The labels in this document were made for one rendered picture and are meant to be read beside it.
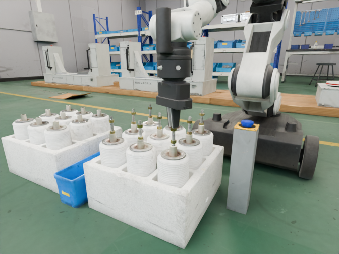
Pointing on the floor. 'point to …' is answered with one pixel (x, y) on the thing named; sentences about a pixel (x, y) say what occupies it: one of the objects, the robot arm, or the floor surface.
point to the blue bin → (73, 183)
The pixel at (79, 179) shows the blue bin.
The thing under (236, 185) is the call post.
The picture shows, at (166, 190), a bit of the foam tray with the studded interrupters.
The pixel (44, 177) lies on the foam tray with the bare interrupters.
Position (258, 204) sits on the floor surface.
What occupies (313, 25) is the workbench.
